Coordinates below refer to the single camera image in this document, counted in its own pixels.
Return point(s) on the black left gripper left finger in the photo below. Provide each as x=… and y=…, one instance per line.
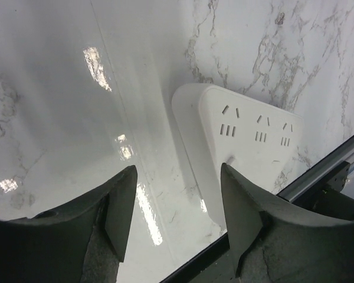
x=83, y=240

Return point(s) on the white triangular power strip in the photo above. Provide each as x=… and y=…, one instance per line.
x=220, y=126

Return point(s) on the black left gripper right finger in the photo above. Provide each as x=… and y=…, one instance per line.
x=273, y=240

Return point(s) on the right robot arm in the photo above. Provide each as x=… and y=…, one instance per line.
x=329, y=200

